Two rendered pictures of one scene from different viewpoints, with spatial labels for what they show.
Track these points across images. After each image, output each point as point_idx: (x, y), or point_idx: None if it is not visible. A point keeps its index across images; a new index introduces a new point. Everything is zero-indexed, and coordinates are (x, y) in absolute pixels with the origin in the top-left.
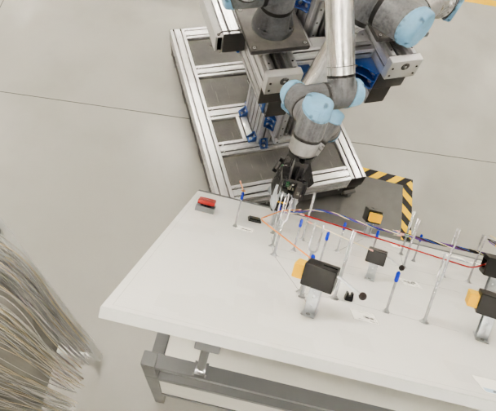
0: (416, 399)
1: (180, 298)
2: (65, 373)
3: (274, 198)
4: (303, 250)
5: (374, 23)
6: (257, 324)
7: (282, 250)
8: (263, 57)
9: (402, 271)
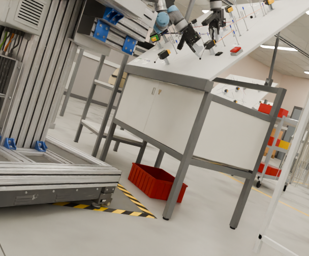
0: None
1: (303, 3)
2: (306, 140)
3: (220, 34)
4: (228, 38)
5: None
6: (290, 2)
7: (239, 34)
8: (146, 6)
9: (201, 40)
